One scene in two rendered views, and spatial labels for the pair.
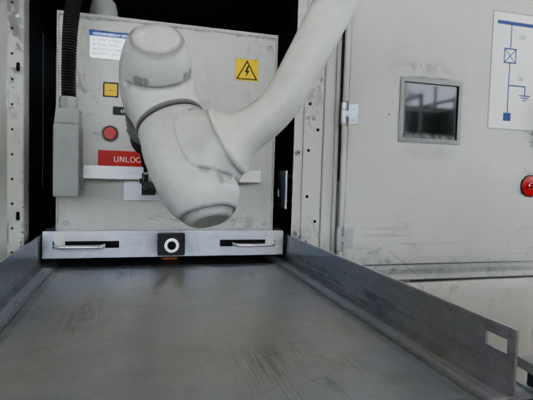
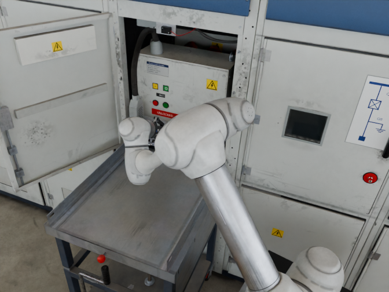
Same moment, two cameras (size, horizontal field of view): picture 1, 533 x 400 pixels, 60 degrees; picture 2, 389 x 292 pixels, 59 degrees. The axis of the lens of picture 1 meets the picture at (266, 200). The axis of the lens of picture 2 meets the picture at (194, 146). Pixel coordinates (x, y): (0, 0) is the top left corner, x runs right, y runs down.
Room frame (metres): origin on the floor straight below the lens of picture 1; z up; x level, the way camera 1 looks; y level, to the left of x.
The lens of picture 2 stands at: (-0.18, -0.79, 1.98)
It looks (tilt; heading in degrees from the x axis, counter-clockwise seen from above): 34 degrees down; 36
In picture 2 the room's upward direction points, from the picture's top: 3 degrees clockwise
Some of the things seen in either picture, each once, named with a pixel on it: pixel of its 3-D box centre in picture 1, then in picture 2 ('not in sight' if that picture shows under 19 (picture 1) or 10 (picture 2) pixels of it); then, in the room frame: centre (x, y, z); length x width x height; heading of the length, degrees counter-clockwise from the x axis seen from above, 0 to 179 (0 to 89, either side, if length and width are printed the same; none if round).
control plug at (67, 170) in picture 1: (68, 153); (136, 113); (0.93, 0.40, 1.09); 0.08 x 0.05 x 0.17; 16
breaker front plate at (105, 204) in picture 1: (172, 132); (178, 106); (1.05, 0.22, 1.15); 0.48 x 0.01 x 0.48; 106
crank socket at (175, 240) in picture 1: (171, 244); not in sight; (1.03, 0.21, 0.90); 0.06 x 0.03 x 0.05; 106
